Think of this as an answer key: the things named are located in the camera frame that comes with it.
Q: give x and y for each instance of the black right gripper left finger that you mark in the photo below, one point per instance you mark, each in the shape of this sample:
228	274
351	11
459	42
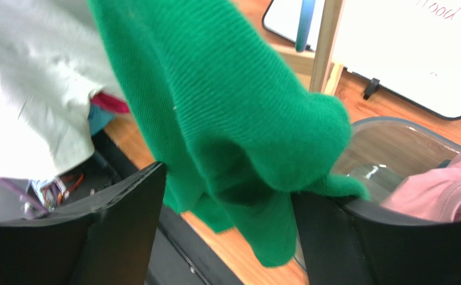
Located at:
105	238

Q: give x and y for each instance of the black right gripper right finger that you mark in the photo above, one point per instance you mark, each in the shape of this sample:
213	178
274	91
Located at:
353	241

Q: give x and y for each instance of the dusty pink t shirt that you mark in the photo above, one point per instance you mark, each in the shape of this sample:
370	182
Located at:
434	195

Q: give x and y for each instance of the green t shirt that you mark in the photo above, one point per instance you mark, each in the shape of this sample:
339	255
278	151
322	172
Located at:
221	109

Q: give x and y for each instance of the light blue wire hanger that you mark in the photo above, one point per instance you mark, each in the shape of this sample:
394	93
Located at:
304	24

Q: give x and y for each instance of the light blue t shirt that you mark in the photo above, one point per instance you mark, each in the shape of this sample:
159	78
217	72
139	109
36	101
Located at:
98	118

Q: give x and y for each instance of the magenta t shirt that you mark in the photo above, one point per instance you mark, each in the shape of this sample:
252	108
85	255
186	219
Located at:
110	103

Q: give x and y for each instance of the white t shirt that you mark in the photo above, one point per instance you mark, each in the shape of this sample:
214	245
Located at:
52	62

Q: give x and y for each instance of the clear blue plastic tub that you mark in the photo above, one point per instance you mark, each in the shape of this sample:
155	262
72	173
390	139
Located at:
384	151

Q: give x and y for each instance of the wooden clothes rack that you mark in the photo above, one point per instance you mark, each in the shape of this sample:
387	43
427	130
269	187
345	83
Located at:
324	73

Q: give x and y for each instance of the white board with red writing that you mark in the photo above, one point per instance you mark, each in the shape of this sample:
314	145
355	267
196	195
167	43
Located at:
412	48

